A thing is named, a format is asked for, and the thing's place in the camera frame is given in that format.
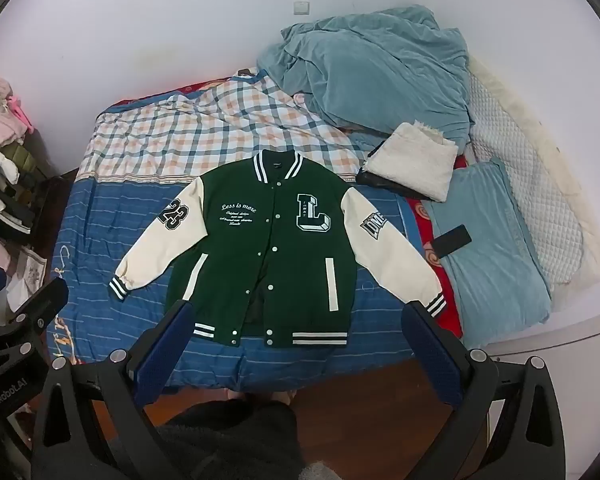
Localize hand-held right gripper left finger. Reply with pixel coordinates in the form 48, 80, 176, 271
30, 300, 197, 480

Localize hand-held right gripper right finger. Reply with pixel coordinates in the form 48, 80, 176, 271
401, 301, 581, 480

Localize green varsity jacket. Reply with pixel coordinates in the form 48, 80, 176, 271
109, 150, 448, 349

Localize pile of clothes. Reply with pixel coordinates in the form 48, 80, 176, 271
0, 74, 48, 273

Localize red patterned sheet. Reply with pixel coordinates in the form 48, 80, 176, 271
405, 155, 465, 338

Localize light blue folded blanket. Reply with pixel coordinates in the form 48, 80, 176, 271
420, 157, 552, 341

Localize black phone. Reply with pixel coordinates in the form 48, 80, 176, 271
432, 225, 472, 257

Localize person's dark fuzzy trousers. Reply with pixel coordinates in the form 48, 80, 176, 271
152, 394, 341, 480

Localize folded white fleece cloth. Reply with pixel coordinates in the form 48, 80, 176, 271
362, 121, 457, 202

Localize cream quilted mattress pad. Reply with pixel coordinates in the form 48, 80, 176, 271
467, 55, 600, 288

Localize blue striped plaid bed quilt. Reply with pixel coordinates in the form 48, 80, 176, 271
42, 67, 426, 391

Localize teal velvet blanket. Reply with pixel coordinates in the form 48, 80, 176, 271
256, 4, 476, 146

